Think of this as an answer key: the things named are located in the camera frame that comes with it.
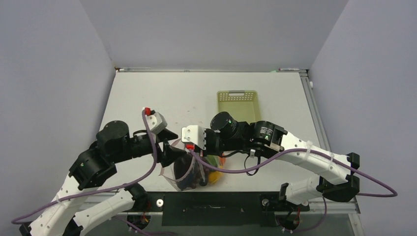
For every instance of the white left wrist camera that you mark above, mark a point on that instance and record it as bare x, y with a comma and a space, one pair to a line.
153, 121

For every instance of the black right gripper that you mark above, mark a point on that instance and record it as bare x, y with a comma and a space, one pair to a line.
208, 151

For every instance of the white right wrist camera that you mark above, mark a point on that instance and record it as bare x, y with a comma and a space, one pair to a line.
194, 134

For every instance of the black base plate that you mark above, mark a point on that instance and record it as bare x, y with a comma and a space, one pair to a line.
215, 208

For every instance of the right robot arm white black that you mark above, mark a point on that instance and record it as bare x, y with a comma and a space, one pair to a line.
334, 173

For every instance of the beige plastic basket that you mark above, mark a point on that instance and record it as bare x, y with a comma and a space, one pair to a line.
242, 105

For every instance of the yellow bell pepper toy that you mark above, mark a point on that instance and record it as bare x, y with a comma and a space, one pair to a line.
214, 177

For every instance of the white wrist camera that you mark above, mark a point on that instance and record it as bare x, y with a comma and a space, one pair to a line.
194, 134
153, 121

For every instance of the clear zip top bag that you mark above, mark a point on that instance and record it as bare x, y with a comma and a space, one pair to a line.
168, 174

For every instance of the purple eggplant toy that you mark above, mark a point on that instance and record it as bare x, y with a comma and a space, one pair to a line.
188, 173

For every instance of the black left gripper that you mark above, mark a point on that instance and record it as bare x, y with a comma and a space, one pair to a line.
168, 153

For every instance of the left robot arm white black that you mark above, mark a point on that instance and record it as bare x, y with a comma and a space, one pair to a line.
63, 217

